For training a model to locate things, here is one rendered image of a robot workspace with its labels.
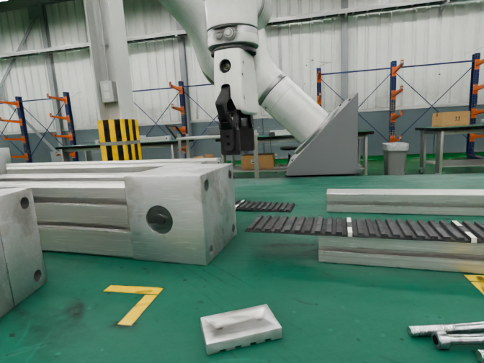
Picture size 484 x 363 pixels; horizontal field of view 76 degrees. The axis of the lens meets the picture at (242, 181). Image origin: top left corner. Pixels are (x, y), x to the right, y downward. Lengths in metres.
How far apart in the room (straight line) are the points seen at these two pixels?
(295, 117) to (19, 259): 0.77
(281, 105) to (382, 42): 7.51
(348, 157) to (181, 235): 0.63
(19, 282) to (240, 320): 0.20
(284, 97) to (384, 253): 0.68
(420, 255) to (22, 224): 0.36
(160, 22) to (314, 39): 3.95
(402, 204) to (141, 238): 0.37
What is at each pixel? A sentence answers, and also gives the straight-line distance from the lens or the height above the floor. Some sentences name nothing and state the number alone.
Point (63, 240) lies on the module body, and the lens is 0.44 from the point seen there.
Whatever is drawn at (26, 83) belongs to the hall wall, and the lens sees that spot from 11.58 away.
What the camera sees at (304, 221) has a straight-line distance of 0.35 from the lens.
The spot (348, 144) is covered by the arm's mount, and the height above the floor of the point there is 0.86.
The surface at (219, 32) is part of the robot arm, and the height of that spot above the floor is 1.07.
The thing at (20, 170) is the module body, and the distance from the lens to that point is 0.78.
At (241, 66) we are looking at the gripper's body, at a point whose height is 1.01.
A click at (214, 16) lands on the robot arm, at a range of 0.54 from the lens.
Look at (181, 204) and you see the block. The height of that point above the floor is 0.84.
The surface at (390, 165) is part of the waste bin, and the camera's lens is 5.47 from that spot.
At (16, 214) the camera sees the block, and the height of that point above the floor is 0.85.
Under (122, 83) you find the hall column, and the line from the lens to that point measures 3.81.
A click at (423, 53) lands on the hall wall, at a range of 8.57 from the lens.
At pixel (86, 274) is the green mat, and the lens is 0.37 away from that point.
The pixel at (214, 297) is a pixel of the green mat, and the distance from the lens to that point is 0.28.
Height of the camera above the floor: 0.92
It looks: 10 degrees down
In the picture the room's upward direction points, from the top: 3 degrees counter-clockwise
